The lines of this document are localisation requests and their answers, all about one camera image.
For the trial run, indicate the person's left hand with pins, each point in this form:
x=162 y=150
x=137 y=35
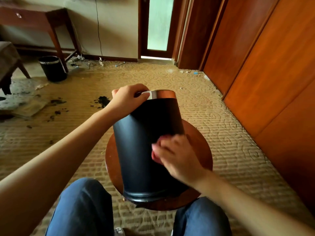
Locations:
x=125 y=101

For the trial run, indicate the person's right hand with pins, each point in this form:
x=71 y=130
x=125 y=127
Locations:
x=182 y=159

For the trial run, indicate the person's right fingers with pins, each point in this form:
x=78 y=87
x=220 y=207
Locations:
x=163 y=151

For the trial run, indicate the person's left thumb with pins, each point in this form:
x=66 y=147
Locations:
x=142 y=96

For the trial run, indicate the pink cleaning cloth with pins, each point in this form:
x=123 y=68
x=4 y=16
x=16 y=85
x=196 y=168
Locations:
x=155 y=157

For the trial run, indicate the black bin with metal rim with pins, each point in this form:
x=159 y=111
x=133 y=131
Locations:
x=140 y=149

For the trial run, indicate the person's left forearm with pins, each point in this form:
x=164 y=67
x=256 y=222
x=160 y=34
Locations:
x=49 y=164

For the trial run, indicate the person's right forearm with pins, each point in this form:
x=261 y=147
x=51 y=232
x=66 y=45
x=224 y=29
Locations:
x=246 y=206

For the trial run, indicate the round wooden stool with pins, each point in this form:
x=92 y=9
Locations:
x=199 y=149

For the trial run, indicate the black dirt pile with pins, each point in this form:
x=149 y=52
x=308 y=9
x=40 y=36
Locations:
x=103 y=101

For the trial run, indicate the white crumpled paper scrap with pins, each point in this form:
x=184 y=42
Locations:
x=101 y=62

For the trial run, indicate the wooden door with frosted glass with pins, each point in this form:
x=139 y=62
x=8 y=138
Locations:
x=160 y=24

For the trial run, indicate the person's right leg blue jeans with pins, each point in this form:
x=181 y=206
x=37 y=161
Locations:
x=201 y=218

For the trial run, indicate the person's leg blue jeans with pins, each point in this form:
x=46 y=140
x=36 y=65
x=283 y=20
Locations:
x=201 y=218
x=83 y=208

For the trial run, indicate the dark wooden door panel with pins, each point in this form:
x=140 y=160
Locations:
x=196 y=31

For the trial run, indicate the person's white shoe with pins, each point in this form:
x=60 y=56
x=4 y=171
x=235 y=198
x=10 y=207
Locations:
x=119 y=231

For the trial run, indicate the small black waste bin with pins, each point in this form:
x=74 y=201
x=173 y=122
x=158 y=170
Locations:
x=53 y=70

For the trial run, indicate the person's left leg blue jeans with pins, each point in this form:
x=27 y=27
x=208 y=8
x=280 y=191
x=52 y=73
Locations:
x=83 y=208

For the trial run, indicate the grey patterned rug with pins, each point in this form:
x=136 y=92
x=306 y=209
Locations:
x=19 y=95

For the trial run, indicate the wooden wardrobe doors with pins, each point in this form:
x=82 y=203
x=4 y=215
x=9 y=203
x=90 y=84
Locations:
x=270 y=71

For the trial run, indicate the wooden desk with drawer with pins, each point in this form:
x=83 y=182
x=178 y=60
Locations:
x=32 y=19

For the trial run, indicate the upholstered wooden chair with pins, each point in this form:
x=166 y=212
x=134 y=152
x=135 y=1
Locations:
x=7 y=58

